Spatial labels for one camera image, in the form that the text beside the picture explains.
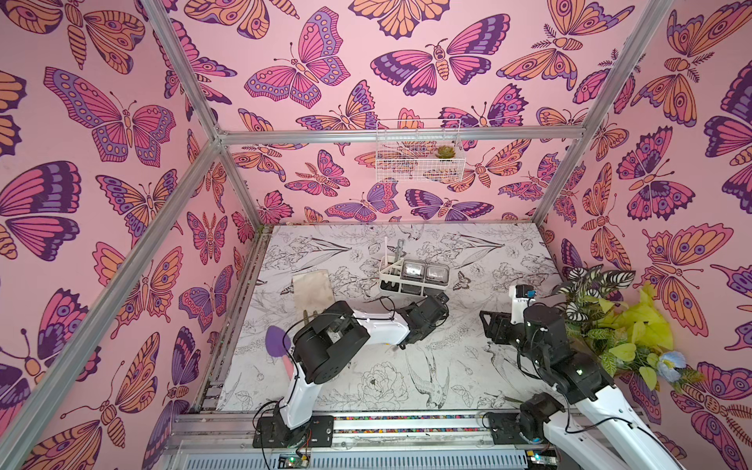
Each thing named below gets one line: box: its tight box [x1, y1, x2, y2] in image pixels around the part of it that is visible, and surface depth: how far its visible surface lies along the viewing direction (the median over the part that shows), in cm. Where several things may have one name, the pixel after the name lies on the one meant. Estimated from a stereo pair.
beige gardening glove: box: [291, 269, 335, 326], surface depth 103 cm
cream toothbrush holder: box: [378, 255, 452, 297], surface depth 97 cm
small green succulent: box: [434, 144, 456, 159], surface depth 95 cm
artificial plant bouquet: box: [553, 264, 706, 392], surface depth 69 cm
